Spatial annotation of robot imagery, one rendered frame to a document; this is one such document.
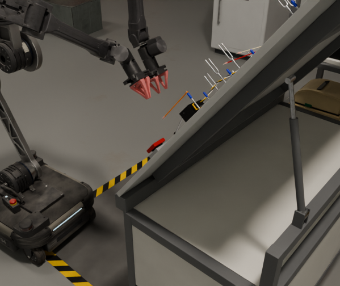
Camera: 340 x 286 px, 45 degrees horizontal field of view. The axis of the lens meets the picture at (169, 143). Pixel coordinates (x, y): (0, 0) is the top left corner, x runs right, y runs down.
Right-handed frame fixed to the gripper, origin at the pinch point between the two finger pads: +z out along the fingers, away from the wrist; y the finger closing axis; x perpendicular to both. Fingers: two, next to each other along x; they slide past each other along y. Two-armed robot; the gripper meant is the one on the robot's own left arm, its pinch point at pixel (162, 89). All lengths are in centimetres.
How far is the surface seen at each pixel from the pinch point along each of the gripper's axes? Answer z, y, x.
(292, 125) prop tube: 12, -41, -73
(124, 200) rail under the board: 26, -50, -7
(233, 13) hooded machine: -8, 291, 120
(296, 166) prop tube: 24, -41, -70
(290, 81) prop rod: 1, -41, -77
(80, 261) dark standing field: 74, -31, 82
